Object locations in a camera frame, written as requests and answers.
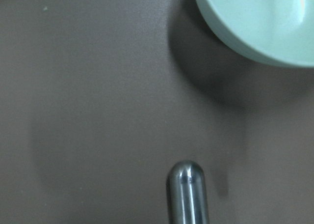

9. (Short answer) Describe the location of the steel muddler black tip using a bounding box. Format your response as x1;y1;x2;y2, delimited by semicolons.
166;160;209;224

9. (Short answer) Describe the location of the mint green bowl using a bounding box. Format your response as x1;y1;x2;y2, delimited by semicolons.
196;0;314;68

